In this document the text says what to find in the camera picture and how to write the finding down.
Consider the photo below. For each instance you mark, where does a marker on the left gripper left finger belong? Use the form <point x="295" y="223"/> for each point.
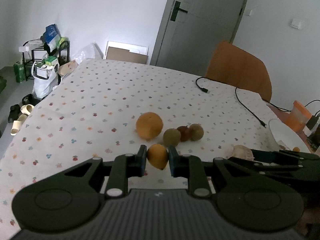
<point x="121" y="169"/>

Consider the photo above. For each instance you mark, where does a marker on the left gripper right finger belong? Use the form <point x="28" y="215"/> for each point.
<point x="189" y="167"/>

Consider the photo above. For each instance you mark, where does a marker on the large orange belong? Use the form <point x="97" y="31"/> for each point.
<point x="149" y="125"/>
<point x="157" y="156"/>

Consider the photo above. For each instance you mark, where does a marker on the brown kiwi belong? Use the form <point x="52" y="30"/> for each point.
<point x="196" y="132"/>
<point x="171" y="137"/>

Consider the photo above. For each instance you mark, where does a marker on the peeled pomelo segment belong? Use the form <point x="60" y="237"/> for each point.
<point x="242" y="152"/>

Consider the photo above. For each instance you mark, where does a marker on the white round plate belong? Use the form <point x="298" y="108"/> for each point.
<point x="282" y="137"/>

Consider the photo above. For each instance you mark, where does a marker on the red small apple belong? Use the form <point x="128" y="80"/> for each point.
<point x="185" y="132"/>

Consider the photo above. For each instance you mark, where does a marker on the orange lidded plastic jar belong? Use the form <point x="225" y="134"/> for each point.
<point x="298" y="117"/>

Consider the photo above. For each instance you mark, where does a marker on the black power adapter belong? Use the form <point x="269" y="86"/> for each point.
<point x="312" y="122"/>

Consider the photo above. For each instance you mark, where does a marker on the floral white tablecloth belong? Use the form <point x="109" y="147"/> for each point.
<point x="93" y="113"/>

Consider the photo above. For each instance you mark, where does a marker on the orange chair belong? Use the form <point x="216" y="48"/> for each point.
<point x="236" y="67"/>

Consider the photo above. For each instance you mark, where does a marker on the cardboard sheet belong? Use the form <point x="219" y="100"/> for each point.
<point x="119" y="54"/>

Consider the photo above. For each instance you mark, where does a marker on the beige slipper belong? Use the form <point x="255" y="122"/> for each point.
<point x="27" y="109"/>

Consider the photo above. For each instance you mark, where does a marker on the white plastic bag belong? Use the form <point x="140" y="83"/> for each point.
<point x="45" y="78"/>

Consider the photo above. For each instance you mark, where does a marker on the black metal shelf rack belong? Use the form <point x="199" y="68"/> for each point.
<point x="37" y="51"/>

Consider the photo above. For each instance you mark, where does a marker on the blue white bag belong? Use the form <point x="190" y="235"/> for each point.
<point x="51" y="37"/>

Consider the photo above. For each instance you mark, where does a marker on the white board against wall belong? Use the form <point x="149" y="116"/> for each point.
<point x="130" y="47"/>

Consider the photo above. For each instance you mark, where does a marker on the wall light switch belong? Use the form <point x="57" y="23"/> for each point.
<point x="296" y="23"/>

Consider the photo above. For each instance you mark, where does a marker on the grey door with handle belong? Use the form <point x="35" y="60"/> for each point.
<point x="190" y="30"/>

